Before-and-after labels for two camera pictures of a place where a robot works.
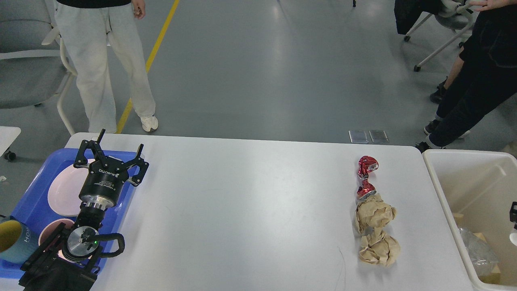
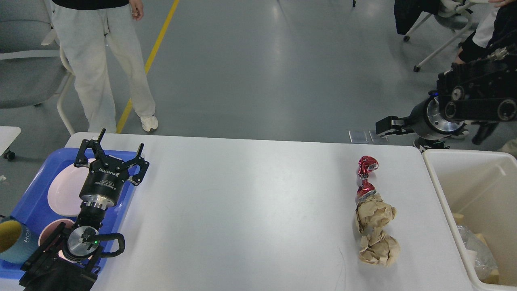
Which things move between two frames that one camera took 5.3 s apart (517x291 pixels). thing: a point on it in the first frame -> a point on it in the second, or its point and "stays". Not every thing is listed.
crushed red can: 366,164 stays
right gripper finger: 513,212 -> 425,119
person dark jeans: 486,79 -> 483,129
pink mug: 49,228 stays
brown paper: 379,248 stays
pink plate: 64,195 stays
